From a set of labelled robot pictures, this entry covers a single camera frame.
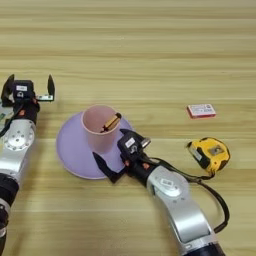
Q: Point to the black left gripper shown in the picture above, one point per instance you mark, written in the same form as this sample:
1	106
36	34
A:
26	108

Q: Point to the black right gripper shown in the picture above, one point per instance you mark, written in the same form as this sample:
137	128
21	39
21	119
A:
138	166

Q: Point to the pink plastic cup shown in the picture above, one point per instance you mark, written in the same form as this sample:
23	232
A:
96	140

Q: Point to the brown stick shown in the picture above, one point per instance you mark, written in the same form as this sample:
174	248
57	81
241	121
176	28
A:
111	122

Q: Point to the yellow black tape measure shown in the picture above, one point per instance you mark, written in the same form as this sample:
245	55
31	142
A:
206	155

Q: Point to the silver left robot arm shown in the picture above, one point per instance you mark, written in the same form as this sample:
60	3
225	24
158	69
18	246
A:
18	136

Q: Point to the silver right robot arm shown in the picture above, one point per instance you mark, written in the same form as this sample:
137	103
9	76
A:
186	213

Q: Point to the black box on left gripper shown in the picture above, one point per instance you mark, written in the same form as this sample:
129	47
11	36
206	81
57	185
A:
23	89

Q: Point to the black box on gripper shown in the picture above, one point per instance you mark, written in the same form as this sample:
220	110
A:
23	89
130	143

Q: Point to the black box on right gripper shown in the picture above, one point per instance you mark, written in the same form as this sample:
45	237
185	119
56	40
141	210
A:
130	143

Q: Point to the purple round plate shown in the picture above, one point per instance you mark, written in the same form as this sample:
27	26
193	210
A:
73	150

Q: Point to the small red white box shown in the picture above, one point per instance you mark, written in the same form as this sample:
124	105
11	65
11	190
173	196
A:
201	110

